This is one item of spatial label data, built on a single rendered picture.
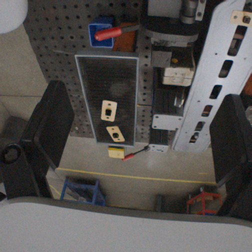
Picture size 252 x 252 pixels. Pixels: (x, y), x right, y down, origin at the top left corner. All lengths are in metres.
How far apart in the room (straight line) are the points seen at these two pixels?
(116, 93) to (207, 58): 0.30
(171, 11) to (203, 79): 0.35
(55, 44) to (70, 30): 0.12
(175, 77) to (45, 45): 0.71
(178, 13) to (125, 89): 0.22
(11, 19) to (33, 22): 0.61
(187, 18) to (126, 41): 0.42
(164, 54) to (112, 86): 0.15
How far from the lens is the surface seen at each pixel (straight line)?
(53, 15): 0.98
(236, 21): 0.59
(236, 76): 0.71
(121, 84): 0.48
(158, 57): 0.50
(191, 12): 0.36
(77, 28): 0.96
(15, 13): 0.43
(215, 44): 0.61
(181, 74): 0.56
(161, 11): 0.38
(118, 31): 0.43
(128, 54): 0.43
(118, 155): 0.78
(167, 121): 0.66
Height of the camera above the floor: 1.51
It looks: 35 degrees down
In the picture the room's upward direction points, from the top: 171 degrees counter-clockwise
